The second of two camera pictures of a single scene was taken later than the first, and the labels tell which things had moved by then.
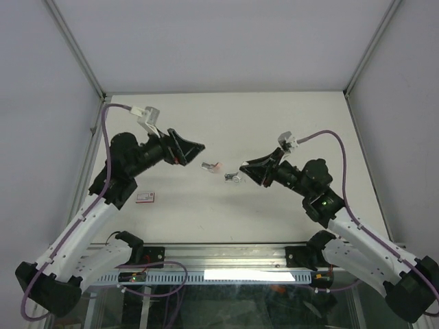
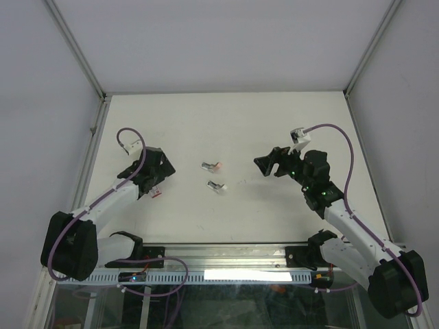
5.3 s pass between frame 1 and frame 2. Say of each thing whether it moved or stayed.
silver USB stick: moved
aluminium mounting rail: stayed
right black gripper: moved
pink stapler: stayed
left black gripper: moved
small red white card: moved
